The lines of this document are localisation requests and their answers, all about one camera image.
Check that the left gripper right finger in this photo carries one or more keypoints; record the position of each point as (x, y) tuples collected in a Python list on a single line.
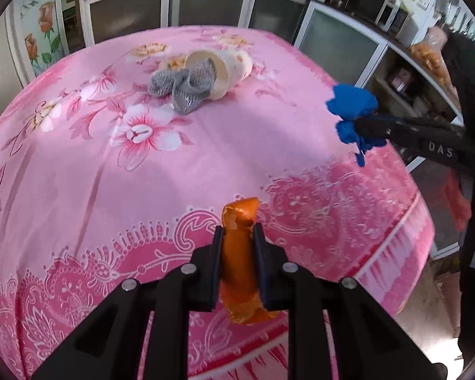
[(273, 281)]

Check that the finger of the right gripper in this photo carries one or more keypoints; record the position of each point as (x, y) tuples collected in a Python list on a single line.
[(373, 127)]

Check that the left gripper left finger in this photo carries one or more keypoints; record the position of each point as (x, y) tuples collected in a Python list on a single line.
[(207, 274)]

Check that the orange wrapper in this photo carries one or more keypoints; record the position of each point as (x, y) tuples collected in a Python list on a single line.
[(239, 289)]

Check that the white kitchen cabinet run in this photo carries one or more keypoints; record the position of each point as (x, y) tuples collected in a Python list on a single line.
[(351, 50)]

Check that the bag of oranges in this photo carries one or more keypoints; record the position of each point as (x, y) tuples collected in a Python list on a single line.
[(429, 53)]

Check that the microwave oven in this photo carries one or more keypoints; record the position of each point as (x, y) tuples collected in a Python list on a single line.
[(394, 18)]

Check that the pink floral tablecloth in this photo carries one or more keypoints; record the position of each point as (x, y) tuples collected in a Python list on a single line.
[(100, 181)]

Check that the beige paper cup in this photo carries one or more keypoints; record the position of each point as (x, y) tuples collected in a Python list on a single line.
[(232, 66)]

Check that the grey mesh cloth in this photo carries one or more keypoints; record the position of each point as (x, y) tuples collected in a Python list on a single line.
[(187, 88)]

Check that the floral glass door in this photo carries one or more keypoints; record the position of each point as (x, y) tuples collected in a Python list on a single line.
[(36, 36)]

